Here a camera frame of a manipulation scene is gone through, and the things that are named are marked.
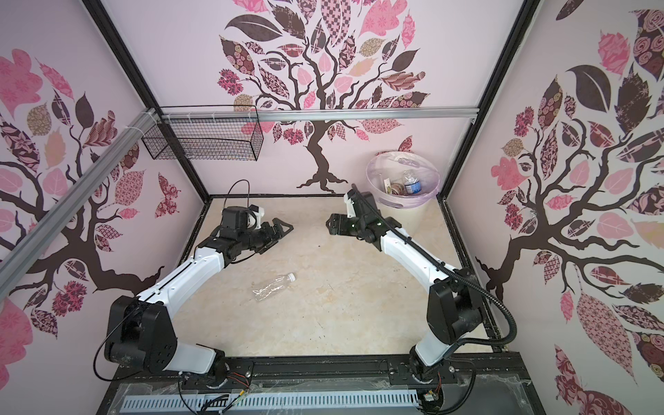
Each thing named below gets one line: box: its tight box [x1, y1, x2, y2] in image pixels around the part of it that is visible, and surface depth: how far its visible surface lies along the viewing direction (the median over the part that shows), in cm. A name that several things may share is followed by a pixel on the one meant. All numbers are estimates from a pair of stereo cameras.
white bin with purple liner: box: [365, 151, 441, 234], surface depth 97 cm
